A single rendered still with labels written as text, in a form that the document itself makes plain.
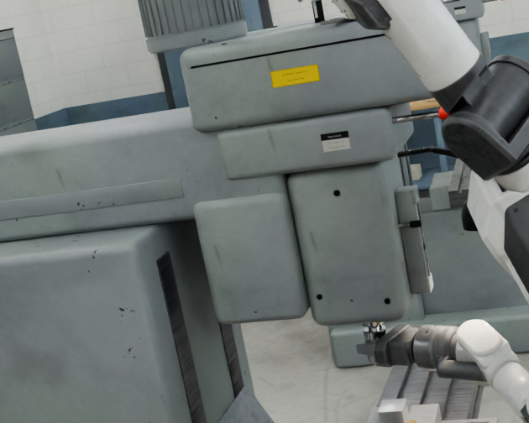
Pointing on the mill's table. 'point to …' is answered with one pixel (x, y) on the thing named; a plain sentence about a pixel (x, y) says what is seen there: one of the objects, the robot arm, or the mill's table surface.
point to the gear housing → (314, 142)
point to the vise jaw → (426, 413)
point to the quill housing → (351, 242)
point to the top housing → (295, 75)
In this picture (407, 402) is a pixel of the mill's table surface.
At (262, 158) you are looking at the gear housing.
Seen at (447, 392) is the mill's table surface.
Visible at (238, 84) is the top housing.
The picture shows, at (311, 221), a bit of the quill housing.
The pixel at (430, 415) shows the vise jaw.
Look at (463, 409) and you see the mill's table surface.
